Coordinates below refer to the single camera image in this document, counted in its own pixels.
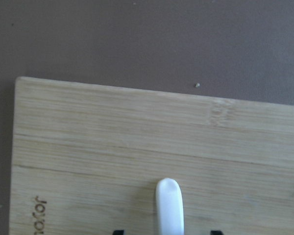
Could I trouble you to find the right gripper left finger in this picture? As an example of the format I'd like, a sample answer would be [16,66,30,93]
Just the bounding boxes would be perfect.
[113,230,124,235]

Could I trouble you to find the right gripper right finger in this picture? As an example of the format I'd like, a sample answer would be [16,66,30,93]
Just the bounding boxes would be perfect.
[210,230,222,235]

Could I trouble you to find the white ceramic spoon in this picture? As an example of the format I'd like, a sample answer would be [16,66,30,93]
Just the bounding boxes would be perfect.
[156,178,184,235]

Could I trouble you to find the bamboo cutting board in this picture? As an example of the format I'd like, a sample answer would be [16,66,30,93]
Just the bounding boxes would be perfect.
[9,77,294,235]

